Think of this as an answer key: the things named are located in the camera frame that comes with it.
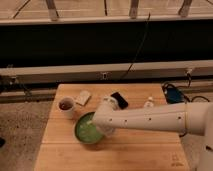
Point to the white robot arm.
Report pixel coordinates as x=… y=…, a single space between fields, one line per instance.
x=192 y=118

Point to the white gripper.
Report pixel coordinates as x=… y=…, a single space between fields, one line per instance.
x=111 y=101

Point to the white cup with dark drink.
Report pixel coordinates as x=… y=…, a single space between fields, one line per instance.
x=67 y=106

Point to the green ceramic bowl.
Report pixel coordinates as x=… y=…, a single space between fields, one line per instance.
x=85 y=131

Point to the black smartphone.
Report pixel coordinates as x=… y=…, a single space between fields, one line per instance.
x=122 y=103

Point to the small white plastic bottle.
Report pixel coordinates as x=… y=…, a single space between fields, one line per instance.
x=149 y=102

